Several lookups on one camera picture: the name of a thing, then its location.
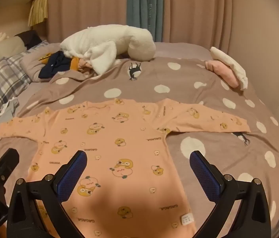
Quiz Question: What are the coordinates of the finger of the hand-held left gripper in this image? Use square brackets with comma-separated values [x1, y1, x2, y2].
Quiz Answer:
[0, 148, 20, 200]

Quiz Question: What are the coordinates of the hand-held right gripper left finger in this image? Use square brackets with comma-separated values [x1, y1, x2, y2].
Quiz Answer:
[6, 150, 88, 238]

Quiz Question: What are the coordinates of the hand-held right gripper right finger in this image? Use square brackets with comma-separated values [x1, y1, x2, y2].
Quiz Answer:
[189, 150, 271, 238]

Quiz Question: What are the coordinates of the pink printed shirt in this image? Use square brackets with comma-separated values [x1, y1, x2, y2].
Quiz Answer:
[0, 99, 251, 238]

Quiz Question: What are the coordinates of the plaid pillow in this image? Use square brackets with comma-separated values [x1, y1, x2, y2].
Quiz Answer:
[0, 57, 32, 124]

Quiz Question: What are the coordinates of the mauve polka-dot blanket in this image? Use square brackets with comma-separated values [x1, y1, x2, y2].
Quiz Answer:
[0, 57, 279, 238]

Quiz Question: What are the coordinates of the mauve pillow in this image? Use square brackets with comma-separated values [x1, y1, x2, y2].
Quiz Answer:
[22, 41, 63, 82]

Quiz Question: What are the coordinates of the pink folded cloth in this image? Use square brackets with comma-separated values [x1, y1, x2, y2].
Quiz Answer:
[205, 60, 240, 88]

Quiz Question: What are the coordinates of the beige pillow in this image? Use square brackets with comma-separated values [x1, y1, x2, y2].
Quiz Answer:
[0, 36, 28, 66]

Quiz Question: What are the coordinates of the navy garment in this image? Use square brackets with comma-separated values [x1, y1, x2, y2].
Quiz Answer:
[38, 51, 73, 79]

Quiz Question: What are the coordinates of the small pink garment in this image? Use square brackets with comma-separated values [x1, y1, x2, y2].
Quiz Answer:
[79, 59, 95, 74]

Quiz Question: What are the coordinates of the orange garment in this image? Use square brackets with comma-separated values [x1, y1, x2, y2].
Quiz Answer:
[70, 57, 81, 71]

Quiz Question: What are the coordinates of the white folded cloth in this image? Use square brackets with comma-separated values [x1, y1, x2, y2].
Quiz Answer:
[210, 47, 249, 91]

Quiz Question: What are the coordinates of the dark brown pillow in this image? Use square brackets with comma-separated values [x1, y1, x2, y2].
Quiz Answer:
[14, 30, 43, 50]

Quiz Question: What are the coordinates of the mauve bed sheet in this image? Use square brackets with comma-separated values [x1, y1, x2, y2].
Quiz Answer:
[152, 42, 213, 61]

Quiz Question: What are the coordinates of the white plush toy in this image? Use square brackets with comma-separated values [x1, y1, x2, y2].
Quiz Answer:
[60, 24, 157, 75]

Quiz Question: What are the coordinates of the yellow fringed hanging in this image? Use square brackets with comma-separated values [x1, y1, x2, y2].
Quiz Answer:
[28, 0, 48, 27]

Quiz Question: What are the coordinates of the pink curtain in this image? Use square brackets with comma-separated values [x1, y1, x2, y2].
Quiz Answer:
[46, 0, 234, 52]

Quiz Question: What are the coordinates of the teal curtain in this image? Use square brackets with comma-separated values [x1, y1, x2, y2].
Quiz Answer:
[127, 0, 165, 42]

